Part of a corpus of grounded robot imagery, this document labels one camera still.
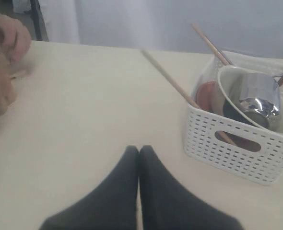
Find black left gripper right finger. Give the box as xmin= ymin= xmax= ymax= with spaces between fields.
xmin=139 ymin=146 xmax=242 ymax=230

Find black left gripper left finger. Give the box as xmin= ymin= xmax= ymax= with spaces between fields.
xmin=41 ymin=146 xmax=139 ymax=230

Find wooden chopstick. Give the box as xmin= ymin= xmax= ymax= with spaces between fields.
xmin=191 ymin=24 xmax=233 ymax=66
xmin=141 ymin=48 xmax=236 ymax=145

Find person's hand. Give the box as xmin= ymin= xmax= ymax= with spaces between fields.
xmin=0 ymin=15 xmax=32 ymax=64

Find white woven plastic basket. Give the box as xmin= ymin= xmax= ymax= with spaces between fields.
xmin=183 ymin=50 xmax=283 ymax=187

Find brown red plate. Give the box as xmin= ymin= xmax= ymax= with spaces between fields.
xmin=196 ymin=81 xmax=216 ymax=112

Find cream ceramic bowl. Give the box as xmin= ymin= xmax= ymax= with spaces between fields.
xmin=212 ymin=66 xmax=283 ymax=135

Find shiny steel cup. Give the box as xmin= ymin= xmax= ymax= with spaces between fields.
xmin=230 ymin=72 xmax=281 ymax=122

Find black metal frame post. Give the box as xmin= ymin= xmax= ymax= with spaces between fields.
xmin=30 ymin=0 xmax=49 ymax=42

